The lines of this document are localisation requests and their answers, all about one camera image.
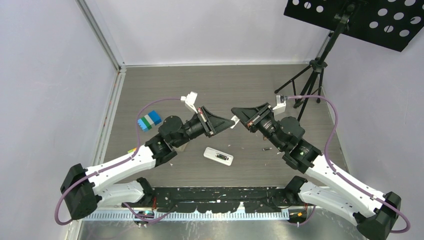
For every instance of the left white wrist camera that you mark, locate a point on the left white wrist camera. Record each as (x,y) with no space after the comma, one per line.
(190,100)

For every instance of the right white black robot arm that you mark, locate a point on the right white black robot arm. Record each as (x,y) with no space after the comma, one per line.
(372,212)

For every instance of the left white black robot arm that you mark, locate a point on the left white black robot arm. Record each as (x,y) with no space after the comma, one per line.
(85,189)

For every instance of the blue white green toy brick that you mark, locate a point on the blue white green toy brick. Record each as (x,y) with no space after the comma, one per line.
(149,121)

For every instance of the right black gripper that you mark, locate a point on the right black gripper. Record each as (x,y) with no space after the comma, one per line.
(253,116)

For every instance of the white remote control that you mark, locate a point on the white remote control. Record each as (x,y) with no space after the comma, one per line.
(218,156)

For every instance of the white battery cover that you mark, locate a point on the white battery cover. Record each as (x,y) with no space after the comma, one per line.
(235,120)

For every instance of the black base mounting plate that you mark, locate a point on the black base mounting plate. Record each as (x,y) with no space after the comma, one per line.
(265,199)

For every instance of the yellow green toy brick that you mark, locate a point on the yellow green toy brick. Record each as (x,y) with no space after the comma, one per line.
(131,150)

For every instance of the aluminium corner frame post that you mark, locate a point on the aluminium corner frame post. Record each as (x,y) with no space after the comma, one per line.
(97,22)

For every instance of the black music stand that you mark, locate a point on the black music stand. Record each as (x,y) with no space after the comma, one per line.
(391,24)

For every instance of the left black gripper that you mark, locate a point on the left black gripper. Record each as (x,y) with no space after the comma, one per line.
(211,124)

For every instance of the perforated metal cable tray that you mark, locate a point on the perforated metal cable tray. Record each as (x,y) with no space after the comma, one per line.
(238,215)

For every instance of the translucent beige remote cover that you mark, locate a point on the translucent beige remote cover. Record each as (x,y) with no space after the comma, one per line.
(181,148)

